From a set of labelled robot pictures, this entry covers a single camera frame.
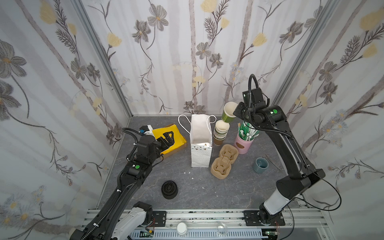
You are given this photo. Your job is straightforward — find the pink straw holder cup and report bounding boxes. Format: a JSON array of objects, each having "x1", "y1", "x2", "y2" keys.
[{"x1": 234, "y1": 135, "x2": 253, "y2": 155}]

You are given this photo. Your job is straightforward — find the white paper bag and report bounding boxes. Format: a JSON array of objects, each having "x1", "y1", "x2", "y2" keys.
[{"x1": 178, "y1": 114, "x2": 217, "y2": 168}]

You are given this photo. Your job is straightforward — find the bundle of wrapped straws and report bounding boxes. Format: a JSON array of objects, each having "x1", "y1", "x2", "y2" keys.
[{"x1": 238, "y1": 122, "x2": 260, "y2": 142}]

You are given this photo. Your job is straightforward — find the teal ceramic cup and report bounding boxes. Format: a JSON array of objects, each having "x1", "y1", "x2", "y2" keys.
[{"x1": 253, "y1": 158, "x2": 269, "y2": 174}]

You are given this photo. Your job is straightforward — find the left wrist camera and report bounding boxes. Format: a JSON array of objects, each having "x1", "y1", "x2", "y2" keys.
[{"x1": 140, "y1": 125, "x2": 154, "y2": 136}]

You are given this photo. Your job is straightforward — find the stack of paper cups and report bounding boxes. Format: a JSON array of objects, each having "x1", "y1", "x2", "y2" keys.
[{"x1": 213, "y1": 120, "x2": 230, "y2": 146}]

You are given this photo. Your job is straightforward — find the stack of black lids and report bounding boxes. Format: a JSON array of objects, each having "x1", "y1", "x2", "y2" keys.
[{"x1": 161, "y1": 181, "x2": 178, "y2": 200}]

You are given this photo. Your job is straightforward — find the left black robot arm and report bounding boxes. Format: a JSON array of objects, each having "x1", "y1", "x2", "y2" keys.
[{"x1": 70, "y1": 128, "x2": 175, "y2": 240}]

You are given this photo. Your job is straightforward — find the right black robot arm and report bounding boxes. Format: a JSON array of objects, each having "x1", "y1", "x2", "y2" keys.
[{"x1": 234, "y1": 88, "x2": 326, "y2": 225}]

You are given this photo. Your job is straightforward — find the brown pulp cup carrier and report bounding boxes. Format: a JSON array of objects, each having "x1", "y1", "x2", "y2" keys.
[{"x1": 211, "y1": 144, "x2": 239, "y2": 180}]

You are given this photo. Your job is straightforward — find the green paper coffee cup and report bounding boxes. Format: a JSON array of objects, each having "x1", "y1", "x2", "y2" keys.
[{"x1": 222, "y1": 102, "x2": 238, "y2": 123}]

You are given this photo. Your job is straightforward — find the yellow napkin stack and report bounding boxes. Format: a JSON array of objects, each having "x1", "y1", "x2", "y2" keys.
[{"x1": 153, "y1": 124, "x2": 187, "y2": 150}]

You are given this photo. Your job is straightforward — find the aluminium mounting rail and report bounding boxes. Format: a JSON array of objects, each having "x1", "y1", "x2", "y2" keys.
[{"x1": 80, "y1": 208, "x2": 334, "y2": 240}]

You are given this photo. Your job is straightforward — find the brown cardboard napkin tray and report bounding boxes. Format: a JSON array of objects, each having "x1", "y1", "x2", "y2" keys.
[{"x1": 160, "y1": 143, "x2": 187, "y2": 159}]

